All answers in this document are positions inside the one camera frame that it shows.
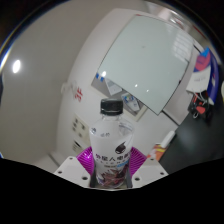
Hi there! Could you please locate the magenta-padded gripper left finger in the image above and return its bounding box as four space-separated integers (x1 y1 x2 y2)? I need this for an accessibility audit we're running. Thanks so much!
53 146 96 188

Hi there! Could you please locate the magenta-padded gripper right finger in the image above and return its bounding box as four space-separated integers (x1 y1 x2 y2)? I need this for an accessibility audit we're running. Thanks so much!
127 146 169 188

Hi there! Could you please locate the clear black-capped drink bottle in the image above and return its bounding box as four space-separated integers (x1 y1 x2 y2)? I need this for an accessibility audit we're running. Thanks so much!
88 98 136 190

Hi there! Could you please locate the orange flat package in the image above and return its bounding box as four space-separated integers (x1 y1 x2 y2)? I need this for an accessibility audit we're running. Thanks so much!
146 144 167 161

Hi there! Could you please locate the white flat box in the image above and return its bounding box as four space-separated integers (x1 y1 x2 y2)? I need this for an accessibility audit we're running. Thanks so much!
159 129 177 148

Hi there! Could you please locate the grey notice board with papers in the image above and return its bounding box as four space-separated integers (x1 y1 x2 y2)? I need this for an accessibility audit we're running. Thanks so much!
90 71 149 123

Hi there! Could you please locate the red and black tool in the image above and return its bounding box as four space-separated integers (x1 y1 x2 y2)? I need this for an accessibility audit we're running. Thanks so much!
188 93 214 123

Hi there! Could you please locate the large whiteboard on stand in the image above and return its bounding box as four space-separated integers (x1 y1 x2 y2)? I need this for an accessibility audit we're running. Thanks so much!
96 13 195 116

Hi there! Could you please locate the small white wall poster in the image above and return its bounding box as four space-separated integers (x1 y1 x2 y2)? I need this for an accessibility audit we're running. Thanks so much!
71 139 84 154

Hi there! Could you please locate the large white wall poster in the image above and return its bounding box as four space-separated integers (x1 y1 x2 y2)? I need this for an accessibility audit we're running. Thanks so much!
71 114 90 141

